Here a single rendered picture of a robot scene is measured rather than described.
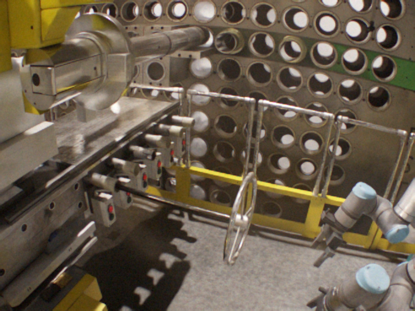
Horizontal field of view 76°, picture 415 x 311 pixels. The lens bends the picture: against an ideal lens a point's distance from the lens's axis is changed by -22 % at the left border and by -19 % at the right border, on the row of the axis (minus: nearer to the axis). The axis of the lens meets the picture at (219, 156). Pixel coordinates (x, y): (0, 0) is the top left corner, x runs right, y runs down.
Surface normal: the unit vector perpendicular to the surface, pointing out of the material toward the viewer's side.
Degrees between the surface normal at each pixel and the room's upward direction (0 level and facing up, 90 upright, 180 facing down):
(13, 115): 68
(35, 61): 90
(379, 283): 20
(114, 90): 90
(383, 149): 90
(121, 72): 90
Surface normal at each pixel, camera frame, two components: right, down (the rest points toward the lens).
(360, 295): -0.69, 0.30
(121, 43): -0.33, 0.40
